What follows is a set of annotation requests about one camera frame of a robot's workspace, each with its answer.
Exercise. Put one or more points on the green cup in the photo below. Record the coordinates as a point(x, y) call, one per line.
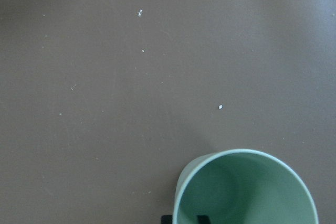
point(242, 186)

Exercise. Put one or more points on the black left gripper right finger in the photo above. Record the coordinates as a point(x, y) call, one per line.
point(203, 219)

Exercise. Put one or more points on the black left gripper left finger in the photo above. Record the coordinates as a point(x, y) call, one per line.
point(166, 219)

